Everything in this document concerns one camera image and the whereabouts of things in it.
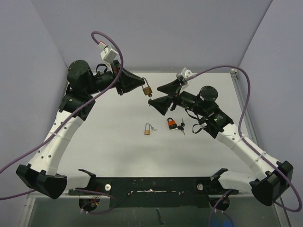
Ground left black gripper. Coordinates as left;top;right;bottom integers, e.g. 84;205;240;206
85;60;144;96

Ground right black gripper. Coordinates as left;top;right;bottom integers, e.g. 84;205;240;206
149;79;207;117

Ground brass padlock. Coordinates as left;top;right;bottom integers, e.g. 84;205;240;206
142;78;152;96
144;123;151;135

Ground orange black padlock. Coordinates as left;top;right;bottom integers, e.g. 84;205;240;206
167;117;178;130

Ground black headed key bunch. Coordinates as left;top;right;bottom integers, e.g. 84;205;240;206
177;119;185;135

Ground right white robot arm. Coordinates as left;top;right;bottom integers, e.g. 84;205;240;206
148;80;294;206

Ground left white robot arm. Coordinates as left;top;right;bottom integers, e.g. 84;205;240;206
16;60;145;199

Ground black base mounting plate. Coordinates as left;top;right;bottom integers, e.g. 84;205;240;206
68;177;238;212

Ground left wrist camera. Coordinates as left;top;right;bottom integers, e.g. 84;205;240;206
98;43;118;64

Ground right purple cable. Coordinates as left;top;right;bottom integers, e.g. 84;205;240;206
187;65;303;227

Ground purple cable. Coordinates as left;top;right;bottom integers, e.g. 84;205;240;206
187;65;303;227
0;30;124;201

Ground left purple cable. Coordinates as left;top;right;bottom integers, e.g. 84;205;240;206
0;30;124;201

